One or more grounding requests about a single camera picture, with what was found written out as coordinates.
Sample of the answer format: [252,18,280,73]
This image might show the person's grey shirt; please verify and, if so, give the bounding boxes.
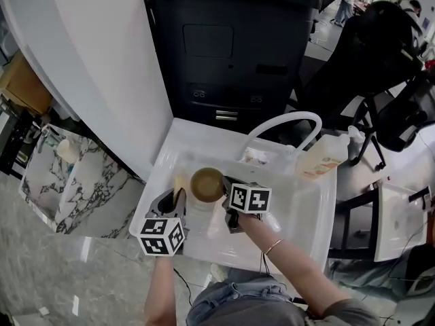
[210,297,381,326]

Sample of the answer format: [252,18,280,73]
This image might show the black mesh office chair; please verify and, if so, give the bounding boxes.
[295,0,424,122]
[349,69,435,168]

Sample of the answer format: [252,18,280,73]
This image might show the orange label soap bottle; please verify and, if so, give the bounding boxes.
[295,126,363,180]

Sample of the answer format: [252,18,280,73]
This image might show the yellow sponge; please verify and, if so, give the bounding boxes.
[173,171,191,206]

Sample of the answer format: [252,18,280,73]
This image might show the black cabinet machine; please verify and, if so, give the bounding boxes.
[141,0,324,132]

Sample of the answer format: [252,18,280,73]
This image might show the marble pattern sink unit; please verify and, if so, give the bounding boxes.
[18,124,147,237]

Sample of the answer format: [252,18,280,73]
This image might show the cream cup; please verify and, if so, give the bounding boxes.
[56,138,81,164]

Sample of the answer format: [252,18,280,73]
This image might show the person's left forearm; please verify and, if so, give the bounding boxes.
[144,255,179,326]

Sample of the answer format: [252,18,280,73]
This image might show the black shelf rack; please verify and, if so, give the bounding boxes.
[0,110,41,176]

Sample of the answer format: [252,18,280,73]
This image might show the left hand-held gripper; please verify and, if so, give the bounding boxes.
[137,187,190,257]

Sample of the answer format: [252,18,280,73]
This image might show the black cable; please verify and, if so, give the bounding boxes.
[173,266,194,305]
[260,251,271,278]

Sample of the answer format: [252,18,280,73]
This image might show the small white sink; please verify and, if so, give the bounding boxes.
[373,181,434,263]

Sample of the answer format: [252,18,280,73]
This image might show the white sink basin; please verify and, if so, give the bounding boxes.
[128,117,338,273]

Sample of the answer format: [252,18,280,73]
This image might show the black faucet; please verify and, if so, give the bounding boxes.
[407,185,432,210]

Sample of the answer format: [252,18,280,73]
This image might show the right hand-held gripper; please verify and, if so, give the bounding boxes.
[221,176,273,234]

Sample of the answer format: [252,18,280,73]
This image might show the person's blue jeans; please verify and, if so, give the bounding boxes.
[186,266,296,326]

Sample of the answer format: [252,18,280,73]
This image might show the person's right forearm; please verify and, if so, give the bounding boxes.
[237,212,351,321]

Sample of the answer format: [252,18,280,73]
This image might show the gold bracelet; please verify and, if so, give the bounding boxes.
[264,238,284,256]

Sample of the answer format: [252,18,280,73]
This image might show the person's white left shoe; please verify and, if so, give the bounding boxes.
[209,262,227,283]

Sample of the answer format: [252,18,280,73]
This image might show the white arched faucet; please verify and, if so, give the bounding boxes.
[239,111,323,164]

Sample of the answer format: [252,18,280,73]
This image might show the black metal stand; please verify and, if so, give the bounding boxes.
[328,188,380,260]

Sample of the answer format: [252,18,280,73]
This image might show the brown bowl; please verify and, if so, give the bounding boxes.
[190,167,225,203]

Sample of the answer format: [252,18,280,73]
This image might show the wooden cabinet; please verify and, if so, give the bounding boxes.
[0,51,54,115]

